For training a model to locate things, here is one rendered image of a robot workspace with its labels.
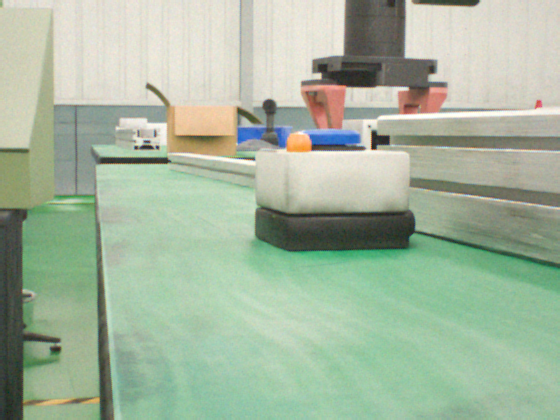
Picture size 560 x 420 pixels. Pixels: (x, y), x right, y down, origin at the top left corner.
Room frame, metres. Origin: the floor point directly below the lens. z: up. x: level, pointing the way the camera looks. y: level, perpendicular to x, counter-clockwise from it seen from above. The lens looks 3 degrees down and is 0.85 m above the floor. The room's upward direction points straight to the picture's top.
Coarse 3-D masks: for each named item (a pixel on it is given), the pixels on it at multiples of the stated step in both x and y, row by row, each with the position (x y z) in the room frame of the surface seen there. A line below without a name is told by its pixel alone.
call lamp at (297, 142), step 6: (300, 132) 0.60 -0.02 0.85; (288, 138) 0.60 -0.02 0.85; (294, 138) 0.59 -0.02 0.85; (300, 138) 0.59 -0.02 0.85; (306, 138) 0.60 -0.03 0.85; (288, 144) 0.60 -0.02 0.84; (294, 144) 0.59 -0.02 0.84; (300, 144) 0.59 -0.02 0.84; (306, 144) 0.59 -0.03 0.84; (288, 150) 0.60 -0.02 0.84; (294, 150) 0.59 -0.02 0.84; (300, 150) 0.59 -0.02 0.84; (306, 150) 0.59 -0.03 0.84
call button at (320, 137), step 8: (312, 136) 0.62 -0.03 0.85; (320, 136) 0.62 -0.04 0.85; (328, 136) 0.62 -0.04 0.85; (336, 136) 0.62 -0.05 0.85; (344, 136) 0.62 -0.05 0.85; (352, 136) 0.62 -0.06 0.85; (360, 136) 0.63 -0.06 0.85; (320, 144) 0.63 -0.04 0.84; (328, 144) 0.62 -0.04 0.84; (336, 144) 0.62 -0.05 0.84; (344, 144) 0.63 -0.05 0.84
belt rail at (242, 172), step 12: (168, 156) 1.90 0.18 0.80; (180, 156) 1.77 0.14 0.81; (192, 156) 1.67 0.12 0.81; (204, 156) 1.66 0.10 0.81; (168, 168) 1.90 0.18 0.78; (180, 168) 1.77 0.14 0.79; (192, 168) 1.66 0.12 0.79; (204, 168) 1.60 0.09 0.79; (216, 168) 1.51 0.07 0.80; (228, 168) 1.40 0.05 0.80; (240, 168) 1.33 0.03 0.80; (252, 168) 1.27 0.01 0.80; (228, 180) 1.40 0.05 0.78; (240, 180) 1.33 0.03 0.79; (252, 180) 1.27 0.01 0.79
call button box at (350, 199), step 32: (256, 160) 0.66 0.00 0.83; (288, 160) 0.59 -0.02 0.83; (320, 160) 0.59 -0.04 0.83; (352, 160) 0.60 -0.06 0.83; (384, 160) 0.60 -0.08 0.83; (256, 192) 0.66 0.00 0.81; (288, 192) 0.59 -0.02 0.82; (320, 192) 0.59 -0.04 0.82; (352, 192) 0.60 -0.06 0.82; (384, 192) 0.60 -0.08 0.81; (256, 224) 0.66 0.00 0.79; (288, 224) 0.59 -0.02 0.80; (320, 224) 0.59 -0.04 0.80; (352, 224) 0.60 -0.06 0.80; (384, 224) 0.60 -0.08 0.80
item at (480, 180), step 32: (384, 128) 0.76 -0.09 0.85; (416, 128) 0.70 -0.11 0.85; (448, 128) 0.65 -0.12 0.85; (480, 128) 0.61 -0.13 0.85; (512, 128) 0.57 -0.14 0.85; (544, 128) 0.54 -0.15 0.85; (416, 160) 0.70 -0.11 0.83; (448, 160) 0.65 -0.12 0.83; (480, 160) 0.61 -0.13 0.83; (512, 160) 0.57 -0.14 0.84; (544, 160) 0.54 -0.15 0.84; (416, 192) 0.70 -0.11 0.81; (448, 192) 0.68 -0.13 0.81; (480, 192) 0.63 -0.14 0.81; (512, 192) 0.59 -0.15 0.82; (544, 192) 0.56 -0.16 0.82; (416, 224) 0.70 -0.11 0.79; (448, 224) 0.65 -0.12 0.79; (480, 224) 0.61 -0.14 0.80; (512, 224) 0.57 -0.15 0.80; (544, 224) 0.54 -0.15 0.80; (544, 256) 0.54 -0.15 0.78
